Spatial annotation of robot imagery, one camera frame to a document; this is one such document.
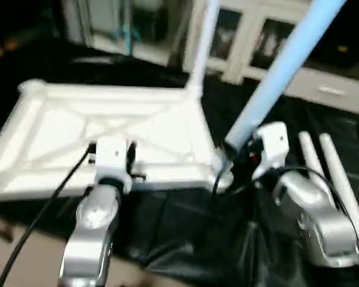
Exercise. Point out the white plastic table top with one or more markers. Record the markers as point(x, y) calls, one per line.
point(107, 119)

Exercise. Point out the white plastic table leg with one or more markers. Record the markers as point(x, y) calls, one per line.
point(203, 48)
point(312, 156)
point(281, 72)
point(341, 179)

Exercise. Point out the black work mat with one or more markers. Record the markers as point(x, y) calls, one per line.
point(185, 230)

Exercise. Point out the white drawer unit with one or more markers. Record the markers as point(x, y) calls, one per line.
point(332, 89)

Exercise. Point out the white glass-door cabinet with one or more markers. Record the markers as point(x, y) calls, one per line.
point(239, 36)

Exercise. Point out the blue metal stand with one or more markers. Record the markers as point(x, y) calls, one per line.
point(128, 27)

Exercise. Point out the black box with yellow label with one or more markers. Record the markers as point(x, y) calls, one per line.
point(347, 36)

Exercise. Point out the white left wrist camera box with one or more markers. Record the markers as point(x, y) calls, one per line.
point(113, 158)

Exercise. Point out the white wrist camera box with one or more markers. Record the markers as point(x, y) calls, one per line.
point(272, 146)
point(113, 158)

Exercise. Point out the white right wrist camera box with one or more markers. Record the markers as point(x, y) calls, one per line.
point(272, 146)

